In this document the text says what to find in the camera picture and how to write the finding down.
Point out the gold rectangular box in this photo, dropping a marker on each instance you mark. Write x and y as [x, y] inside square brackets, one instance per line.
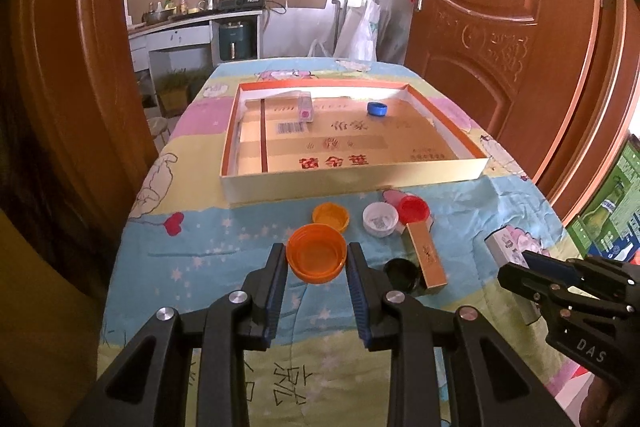
[423, 246]

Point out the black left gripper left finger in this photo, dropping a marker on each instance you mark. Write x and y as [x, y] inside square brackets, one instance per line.
[147, 383]

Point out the black bottle cap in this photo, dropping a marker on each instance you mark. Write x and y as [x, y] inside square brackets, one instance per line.
[405, 275]

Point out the white bottle cap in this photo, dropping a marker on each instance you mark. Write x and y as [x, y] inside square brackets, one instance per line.
[380, 219]

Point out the grey kitchen counter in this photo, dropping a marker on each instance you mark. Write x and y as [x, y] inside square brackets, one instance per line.
[195, 33]

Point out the large orange bottle cap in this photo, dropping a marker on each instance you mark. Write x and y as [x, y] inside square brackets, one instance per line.
[316, 253]

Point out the potted green plant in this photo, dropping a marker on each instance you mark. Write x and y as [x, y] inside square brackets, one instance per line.
[177, 89]

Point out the colourful cartoon bed sheet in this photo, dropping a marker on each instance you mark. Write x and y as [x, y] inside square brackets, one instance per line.
[184, 247]

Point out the small orange bottle cap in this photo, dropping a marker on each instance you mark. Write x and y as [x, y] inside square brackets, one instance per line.
[331, 214]

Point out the blue bottle cap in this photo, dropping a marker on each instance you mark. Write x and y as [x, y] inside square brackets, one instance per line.
[377, 109]

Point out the green beverage carton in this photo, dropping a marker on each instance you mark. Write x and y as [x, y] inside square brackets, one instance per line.
[609, 225]

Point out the white plastic bag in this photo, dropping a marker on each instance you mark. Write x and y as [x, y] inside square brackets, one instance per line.
[358, 38]

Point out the red bottle cap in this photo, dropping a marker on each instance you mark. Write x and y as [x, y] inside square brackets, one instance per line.
[412, 209]

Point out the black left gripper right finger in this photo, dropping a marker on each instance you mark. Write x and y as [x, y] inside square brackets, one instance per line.
[488, 383]

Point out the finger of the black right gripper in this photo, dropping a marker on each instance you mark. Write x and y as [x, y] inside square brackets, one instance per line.
[551, 268]
[530, 285]

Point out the white cartoon rectangular box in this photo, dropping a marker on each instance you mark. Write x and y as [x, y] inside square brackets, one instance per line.
[508, 245]

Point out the metal cooking pot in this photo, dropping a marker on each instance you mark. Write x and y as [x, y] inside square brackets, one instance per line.
[157, 17]

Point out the black gas stove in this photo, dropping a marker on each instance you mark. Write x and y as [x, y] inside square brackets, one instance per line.
[231, 6]

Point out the dark green air fryer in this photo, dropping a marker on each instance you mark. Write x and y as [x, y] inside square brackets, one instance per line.
[235, 40]

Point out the brown wooden door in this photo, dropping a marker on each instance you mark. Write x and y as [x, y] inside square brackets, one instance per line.
[555, 82]

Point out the shallow orange cardboard tray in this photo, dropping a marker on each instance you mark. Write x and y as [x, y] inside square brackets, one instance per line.
[270, 155]

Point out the clear floral rectangular box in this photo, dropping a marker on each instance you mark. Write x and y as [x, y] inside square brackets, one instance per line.
[305, 108]

